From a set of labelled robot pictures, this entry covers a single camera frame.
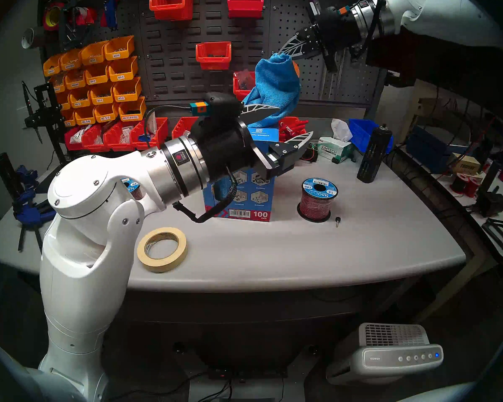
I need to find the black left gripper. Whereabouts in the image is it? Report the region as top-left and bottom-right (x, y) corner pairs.
(191, 103), (314, 185)

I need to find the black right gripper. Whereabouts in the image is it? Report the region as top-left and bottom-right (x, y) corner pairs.
(278, 7), (364, 74)

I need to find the blue microfiber towel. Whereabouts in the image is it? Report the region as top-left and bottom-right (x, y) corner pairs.
(243, 53), (301, 129)

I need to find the blue shop towel box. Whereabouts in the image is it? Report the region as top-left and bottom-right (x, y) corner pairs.
(204, 127), (292, 222)

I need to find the red bin with red tools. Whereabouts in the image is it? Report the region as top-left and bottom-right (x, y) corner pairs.
(279, 116), (309, 143)

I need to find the red bin with plastic bag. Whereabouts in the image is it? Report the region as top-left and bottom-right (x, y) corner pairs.
(233, 71), (257, 101)

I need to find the Kimtech tissue box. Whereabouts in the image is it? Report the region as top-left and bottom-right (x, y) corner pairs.
(316, 119), (356, 164)

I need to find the dark red plastic bin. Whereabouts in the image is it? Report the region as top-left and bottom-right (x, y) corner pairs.
(227, 0), (265, 19)

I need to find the black cylindrical bottle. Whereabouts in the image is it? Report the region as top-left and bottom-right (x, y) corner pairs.
(357, 124), (392, 184)

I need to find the dark grey pegboard panel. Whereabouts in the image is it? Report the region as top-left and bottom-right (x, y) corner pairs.
(42, 0), (388, 108)

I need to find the black monitor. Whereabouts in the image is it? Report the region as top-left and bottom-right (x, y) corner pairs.
(366, 24), (503, 125)

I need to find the yellow bin labelled M4 hex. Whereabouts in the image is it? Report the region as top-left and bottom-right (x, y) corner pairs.
(118, 96), (147, 122)

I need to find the yellow bin labelled M3-6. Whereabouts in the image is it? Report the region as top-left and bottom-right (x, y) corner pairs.
(112, 76), (143, 103)

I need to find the blue equipment case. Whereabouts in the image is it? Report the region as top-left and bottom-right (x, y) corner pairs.
(406, 125), (462, 173)

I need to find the yellow bin labelled M3-4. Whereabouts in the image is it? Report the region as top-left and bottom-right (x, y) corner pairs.
(108, 56), (139, 82)

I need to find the yellow bin labelled M2.5-5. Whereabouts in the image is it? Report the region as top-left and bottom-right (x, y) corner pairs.
(94, 103), (120, 123)

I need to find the yellow bin labelled M3X6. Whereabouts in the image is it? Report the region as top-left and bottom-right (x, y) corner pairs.
(104, 35), (135, 61)

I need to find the beige masking tape roll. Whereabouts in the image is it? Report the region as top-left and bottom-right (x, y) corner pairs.
(136, 227), (189, 273)

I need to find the small cardboard box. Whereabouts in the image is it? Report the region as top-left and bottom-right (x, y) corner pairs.
(451, 153), (482, 175)

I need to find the red hand tool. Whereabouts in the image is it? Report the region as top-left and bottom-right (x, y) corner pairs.
(73, 7), (98, 27)

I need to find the black power adapter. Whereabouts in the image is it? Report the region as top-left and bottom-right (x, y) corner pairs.
(476, 186), (503, 217)

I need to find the black metal stand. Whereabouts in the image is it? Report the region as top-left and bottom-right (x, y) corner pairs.
(22, 81), (70, 166)

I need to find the red yellow tape roll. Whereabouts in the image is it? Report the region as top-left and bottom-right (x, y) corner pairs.
(42, 3), (65, 32)

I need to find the blue clamp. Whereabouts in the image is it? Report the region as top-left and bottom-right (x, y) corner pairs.
(13, 192), (57, 252)
(16, 165), (38, 190)

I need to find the white air purifier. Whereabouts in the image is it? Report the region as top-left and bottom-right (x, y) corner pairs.
(326, 323), (444, 385)

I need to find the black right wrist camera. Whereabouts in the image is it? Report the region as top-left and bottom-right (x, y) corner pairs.
(319, 5), (355, 31)

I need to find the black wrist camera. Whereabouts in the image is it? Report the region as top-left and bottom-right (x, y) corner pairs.
(319, 5), (355, 31)
(190, 91), (244, 131)

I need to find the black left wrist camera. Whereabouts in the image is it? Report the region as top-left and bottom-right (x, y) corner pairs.
(190, 91), (244, 131)

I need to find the red wire spool labelled 18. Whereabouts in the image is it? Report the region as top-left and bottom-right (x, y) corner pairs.
(298, 177), (339, 223)

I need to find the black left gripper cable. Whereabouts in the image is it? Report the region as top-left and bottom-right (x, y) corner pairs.
(172, 167), (238, 224)

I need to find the red wire spool labelled 20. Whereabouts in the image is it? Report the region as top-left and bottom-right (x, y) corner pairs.
(122, 178), (145, 201)

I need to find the black triangular frame stand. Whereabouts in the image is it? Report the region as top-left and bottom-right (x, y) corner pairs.
(482, 218), (503, 259)

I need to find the grey duct tape roll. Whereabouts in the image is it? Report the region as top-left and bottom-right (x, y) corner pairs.
(21, 26), (44, 50)

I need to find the black upright post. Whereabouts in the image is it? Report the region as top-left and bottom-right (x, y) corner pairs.
(0, 153), (21, 201)

